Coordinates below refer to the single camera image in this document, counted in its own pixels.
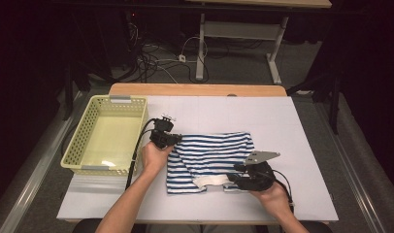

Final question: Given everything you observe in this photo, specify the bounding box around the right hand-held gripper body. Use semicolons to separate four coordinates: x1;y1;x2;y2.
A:
242;150;281;192

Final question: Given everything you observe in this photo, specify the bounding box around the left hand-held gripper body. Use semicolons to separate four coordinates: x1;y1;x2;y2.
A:
149;114;177;150

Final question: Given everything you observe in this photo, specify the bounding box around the blue white striped baby romper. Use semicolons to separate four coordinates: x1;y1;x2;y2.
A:
165;131;256;195

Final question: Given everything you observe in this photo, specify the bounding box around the yellow perforated plastic basket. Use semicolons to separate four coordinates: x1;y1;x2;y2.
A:
60;94;149;178

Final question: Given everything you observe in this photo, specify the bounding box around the person's left hand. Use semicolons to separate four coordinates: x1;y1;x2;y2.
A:
141;143;175;178

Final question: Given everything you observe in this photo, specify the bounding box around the person's right hand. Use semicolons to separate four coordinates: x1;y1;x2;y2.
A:
249;182;293;217

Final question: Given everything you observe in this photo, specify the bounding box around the white table mat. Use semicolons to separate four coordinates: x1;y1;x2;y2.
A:
56;95;339;223

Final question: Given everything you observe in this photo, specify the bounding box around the black stand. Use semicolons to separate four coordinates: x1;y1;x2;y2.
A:
62;61;92;121
286;69;345;136

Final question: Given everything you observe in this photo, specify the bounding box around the black chair armrest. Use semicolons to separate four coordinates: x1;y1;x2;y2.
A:
72;217;104;233

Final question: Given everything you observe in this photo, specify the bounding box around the wooden desk with white legs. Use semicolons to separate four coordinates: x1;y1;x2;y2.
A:
184;0;334;85

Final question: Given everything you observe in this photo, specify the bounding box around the right hand-held gripper black cable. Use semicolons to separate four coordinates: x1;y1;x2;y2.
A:
272;168;296;208

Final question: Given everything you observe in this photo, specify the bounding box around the hand-held gripper black cable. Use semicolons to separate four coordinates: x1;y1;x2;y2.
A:
124;117;157;190
272;168;296;208

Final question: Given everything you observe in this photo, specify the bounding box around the left hand-held gripper black cable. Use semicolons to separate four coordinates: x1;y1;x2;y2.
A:
124;117;157;190

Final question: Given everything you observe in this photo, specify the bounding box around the tangle of black cables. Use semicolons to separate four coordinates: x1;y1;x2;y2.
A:
126;22;175;83

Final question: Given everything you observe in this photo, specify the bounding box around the metal floor rail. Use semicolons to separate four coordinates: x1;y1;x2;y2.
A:
0;91;84;233
314;103;387;233

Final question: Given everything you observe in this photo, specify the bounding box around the white cable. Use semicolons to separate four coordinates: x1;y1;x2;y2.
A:
180;36;207;63

